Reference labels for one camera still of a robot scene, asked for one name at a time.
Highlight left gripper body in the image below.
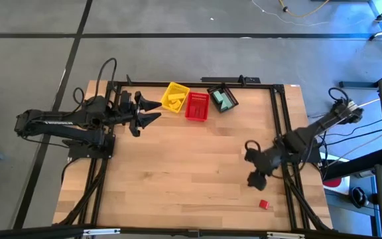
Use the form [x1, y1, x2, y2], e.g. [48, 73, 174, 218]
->
[113, 90, 142, 125]

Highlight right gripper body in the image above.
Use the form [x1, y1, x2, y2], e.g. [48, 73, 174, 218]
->
[243, 147, 283, 176]

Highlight yellow plastic basket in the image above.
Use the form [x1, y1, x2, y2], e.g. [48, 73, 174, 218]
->
[160, 82, 191, 114]

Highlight red plastic basket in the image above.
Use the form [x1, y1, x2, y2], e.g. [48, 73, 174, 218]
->
[184, 92, 210, 122]

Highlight black plastic basket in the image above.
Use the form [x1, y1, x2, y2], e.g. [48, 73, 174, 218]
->
[206, 82, 240, 114]

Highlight red round object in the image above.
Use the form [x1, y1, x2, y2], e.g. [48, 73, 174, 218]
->
[322, 178, 343, 189]

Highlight black headphones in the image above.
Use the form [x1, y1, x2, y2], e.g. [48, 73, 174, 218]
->
[350, 186, 371, 209]

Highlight black floor stand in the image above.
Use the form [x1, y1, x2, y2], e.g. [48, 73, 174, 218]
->
[338, 62, 382, 90]

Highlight black front crossbar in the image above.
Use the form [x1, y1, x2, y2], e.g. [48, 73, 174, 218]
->
[0, 224, 382, 239]

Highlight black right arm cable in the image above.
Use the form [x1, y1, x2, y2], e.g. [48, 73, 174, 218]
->
[244, 139, 262, 155]

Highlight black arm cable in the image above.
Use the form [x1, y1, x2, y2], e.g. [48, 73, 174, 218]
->
[92, 57, 119, 100]
[244, 139, 262, 155]

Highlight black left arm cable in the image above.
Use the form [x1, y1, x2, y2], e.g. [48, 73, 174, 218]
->
[92, 57, 119, 100]

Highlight black aluminium table frame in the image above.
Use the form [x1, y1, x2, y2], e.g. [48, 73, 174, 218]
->
[53, 80, 333, 233]

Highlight silver metal bracket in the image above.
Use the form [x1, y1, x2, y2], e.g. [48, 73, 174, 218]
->
[266, 231, 306, 239]
[82, 228, 121, 237]

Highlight black bracket bar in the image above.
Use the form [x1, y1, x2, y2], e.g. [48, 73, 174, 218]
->
[200, 76, 261, 84]

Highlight white floor cable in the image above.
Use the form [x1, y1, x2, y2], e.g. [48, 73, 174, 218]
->
[252, 0, 332, 28]

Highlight yellow floor cable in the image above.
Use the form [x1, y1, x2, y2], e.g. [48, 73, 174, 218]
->
[279, 0, 330, 19]

